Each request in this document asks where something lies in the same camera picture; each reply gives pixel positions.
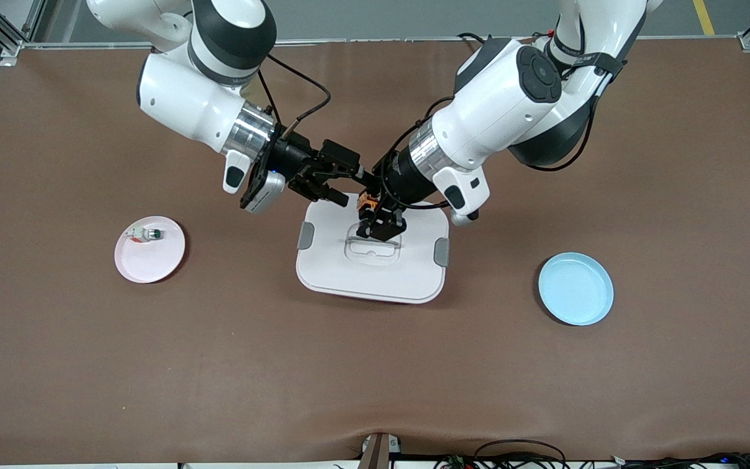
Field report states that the orange push-button switch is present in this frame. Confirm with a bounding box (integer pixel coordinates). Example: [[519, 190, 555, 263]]
[[356, 189, 382, 221]]

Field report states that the white lidded storage box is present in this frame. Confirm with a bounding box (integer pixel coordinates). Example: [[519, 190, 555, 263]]
[[296, 193, 451, 305]]

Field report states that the small white green component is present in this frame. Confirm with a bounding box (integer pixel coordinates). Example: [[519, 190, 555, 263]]
[[124, 226, 165, 244]]

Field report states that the pink round plate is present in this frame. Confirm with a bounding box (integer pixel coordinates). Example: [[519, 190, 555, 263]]
[[115, 216, 187, 284]]

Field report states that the blue round plate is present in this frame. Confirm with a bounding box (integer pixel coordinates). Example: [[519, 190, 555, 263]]
[[538, 252, 615, 326]]

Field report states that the clear grey lid handle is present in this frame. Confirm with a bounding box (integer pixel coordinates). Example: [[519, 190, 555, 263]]
[[344, 223, 404, 266]]

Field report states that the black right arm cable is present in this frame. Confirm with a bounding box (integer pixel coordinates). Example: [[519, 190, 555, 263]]
[[257, 53, 333, 139]]

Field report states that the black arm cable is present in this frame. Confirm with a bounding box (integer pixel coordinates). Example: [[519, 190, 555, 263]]
[[257, 53, 333, 139], [375, 49, 613, 211]]

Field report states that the silver table edge rail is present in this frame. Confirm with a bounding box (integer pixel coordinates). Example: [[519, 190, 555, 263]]
[[20, 36, 747, 50]]

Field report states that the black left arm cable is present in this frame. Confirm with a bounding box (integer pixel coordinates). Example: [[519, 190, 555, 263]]
[[375, 49, 613, 211]]

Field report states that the black left base cable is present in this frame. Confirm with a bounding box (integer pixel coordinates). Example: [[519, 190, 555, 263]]
[[457, 31, 501, 48]]

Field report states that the brown post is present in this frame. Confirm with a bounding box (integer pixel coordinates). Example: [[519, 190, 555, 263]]
[[357, 432, 392, 469]]

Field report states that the black looped cable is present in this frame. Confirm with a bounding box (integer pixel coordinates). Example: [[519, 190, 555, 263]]
[[473, 438, 570, 469]]

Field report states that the black cable tangle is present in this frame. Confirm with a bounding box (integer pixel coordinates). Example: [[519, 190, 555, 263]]
[[570, 451, 750, 469]]

